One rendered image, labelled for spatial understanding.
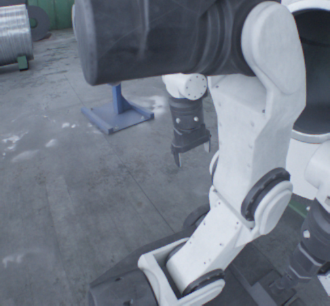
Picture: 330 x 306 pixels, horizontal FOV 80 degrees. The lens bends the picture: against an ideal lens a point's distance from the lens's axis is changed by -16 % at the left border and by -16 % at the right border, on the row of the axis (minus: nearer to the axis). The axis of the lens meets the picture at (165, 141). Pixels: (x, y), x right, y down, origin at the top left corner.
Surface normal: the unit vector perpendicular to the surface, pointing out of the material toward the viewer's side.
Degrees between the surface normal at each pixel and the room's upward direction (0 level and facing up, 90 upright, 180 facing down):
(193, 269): 46
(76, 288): 0
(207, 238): 60
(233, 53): 90
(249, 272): 0
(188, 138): 90
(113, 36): 91
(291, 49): 90
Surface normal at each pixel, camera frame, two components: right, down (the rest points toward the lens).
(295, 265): -0.17, -0.79
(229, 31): -0.33, 0.46
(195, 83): 0.44, 0.47
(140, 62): 0.39, 0.81
